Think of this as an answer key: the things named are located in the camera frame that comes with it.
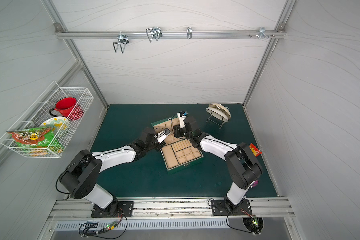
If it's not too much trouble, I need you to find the green jewelry box beige lining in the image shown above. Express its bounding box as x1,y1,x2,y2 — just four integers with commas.
151,117,204,174

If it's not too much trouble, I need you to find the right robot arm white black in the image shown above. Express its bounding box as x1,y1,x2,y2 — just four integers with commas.
173,116,263,209

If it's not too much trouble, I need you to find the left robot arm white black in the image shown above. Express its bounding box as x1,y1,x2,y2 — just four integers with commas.
57,128,171,210

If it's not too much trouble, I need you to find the green table mat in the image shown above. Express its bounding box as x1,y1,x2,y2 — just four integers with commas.
88,103,278,199

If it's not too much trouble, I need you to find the red snack packet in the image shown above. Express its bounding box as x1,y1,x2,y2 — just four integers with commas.
249,143,262,157

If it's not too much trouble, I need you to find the white ventilation grille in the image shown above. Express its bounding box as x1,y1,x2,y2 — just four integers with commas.
55,218,228,232

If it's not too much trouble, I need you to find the purple onion toy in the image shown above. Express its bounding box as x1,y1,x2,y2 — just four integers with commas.
250,180,259,188

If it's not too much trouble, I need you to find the red mug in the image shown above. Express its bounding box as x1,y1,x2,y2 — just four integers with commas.
49,97,84,121

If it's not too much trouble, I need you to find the patterned white plate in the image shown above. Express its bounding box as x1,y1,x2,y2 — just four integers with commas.
40,117,70,134

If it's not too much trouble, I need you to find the double metal hook left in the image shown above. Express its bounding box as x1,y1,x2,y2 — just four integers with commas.
113,32,129,54

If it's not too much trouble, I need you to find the green snack bag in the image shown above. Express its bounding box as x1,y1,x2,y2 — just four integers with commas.
7,126,64,153

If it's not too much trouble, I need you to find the metal hook right end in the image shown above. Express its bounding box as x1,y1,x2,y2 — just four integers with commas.
248,27,275,40

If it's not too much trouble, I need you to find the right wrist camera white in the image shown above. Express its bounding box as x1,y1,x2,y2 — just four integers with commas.
177,111,188,129

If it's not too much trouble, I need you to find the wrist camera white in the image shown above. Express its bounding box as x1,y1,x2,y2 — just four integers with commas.
177,111,188,129
157,128,171,144

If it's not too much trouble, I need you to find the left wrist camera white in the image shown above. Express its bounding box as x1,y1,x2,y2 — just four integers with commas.
157,128,171,144

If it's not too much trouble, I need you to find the round mirror on wire stand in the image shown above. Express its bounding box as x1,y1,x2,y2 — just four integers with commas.
206,103,232,130

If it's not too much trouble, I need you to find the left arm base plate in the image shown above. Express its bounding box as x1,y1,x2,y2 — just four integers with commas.
91,201,134,218

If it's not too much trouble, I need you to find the right base cable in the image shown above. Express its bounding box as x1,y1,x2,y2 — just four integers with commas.
207,196,264,235

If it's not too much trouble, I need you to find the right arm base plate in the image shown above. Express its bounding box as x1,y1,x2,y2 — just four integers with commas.
208,199,253,216

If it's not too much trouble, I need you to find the left base cable bundle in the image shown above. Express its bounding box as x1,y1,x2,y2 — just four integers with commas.
78,208,130,238

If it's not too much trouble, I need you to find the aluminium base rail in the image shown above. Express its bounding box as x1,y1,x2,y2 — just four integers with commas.
48,197,295,221

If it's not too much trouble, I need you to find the white wire basket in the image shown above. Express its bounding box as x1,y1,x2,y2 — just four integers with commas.
0,82,94,158

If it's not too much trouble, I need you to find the aluminium top rail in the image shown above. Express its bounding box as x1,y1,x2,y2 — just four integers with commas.
56,30,287,40

